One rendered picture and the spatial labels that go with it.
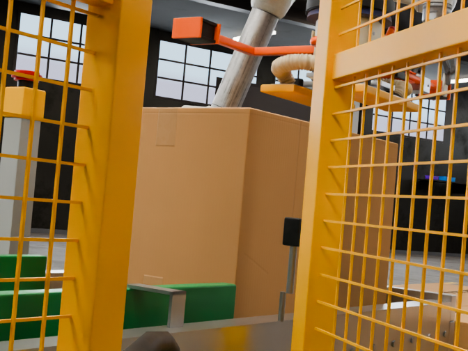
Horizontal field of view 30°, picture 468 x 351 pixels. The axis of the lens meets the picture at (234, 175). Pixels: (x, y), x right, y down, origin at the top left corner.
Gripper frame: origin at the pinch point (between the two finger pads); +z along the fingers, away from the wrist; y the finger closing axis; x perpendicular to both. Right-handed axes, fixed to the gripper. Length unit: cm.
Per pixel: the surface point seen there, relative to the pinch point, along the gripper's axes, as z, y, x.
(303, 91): 12, -3, -71
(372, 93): 13, 16, -72
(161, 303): 58, 25, -155
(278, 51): 0, -16, -65
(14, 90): 20, -49, -124
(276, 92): 13, -8, -76
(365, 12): -8, 9, -66
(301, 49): 0, -9, -65
